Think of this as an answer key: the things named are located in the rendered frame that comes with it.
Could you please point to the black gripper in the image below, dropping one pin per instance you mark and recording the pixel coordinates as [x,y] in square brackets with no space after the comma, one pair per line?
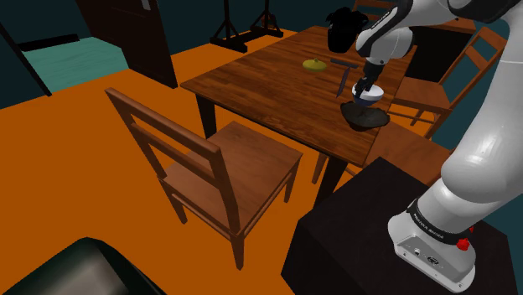
[371,74]

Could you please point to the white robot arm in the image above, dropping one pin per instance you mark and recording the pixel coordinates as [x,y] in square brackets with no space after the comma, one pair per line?
[486,135]

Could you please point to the white and blue bowl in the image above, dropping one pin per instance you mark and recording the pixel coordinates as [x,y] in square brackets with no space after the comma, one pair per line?
[376,94]

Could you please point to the dark blue-grey knife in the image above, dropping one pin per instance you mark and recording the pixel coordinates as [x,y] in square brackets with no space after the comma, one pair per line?
[344,81]

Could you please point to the dark grey knife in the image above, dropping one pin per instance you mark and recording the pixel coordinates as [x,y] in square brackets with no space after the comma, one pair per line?
[344,62]

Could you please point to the black bulky jug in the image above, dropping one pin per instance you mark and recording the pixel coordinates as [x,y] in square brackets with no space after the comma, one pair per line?
[341,30]

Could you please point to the brown wooden chair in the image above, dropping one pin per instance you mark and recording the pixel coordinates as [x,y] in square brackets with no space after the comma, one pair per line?
[404,149]
[228,163]
[425,96]

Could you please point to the dark sideboard with wooden top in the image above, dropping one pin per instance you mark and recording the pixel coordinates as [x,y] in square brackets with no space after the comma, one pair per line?
[439,49]

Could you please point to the brown wooden dining table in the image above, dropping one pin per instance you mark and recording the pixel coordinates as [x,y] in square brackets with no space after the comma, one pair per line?
[278,94]

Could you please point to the black floor stand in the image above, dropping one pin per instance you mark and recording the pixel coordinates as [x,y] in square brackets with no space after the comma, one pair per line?
[235,34]

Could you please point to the black robot stand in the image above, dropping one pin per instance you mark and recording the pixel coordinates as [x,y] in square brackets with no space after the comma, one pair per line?
[351,237]

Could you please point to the dark brown door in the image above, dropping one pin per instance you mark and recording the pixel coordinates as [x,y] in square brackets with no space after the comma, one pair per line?
[135,36]

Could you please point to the teal bed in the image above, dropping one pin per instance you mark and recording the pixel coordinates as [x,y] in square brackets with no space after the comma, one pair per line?
[77,61]

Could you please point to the black glossy armchair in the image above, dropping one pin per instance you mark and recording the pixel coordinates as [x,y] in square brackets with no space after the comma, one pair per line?
[77,269]

